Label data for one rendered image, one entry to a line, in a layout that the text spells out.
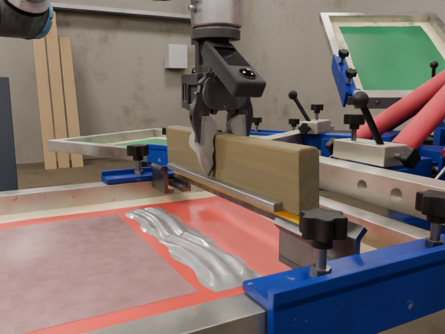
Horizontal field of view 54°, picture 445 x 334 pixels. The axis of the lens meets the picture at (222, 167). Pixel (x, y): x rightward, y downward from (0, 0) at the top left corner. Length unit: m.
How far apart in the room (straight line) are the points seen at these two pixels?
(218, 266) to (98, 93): 7.29
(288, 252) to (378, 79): 1.53
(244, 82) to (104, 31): 7.33
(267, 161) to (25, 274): 0.32
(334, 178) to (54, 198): 0.50
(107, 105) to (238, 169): 7.25
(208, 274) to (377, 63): 1.68
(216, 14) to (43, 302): 0.42
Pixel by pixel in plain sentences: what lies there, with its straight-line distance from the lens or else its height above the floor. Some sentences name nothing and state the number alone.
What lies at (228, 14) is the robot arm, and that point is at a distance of 0.64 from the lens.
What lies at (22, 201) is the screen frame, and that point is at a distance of 0.85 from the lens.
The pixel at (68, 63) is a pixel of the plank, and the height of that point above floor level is 1.56.
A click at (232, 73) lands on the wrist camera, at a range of 0.57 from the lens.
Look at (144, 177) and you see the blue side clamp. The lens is 0.88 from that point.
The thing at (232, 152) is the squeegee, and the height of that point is 1.09.
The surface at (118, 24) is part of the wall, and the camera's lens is 7.94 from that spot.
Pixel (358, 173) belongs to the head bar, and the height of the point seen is 1.04.
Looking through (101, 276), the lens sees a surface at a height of 0.96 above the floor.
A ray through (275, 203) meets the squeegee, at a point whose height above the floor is 1.04.
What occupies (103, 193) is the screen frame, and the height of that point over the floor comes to 0.98.
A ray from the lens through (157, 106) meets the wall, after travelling 8.08.
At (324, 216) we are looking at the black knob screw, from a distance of 0.40.
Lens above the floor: 1.17
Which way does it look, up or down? 10 degrees down
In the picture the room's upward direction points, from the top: straight up
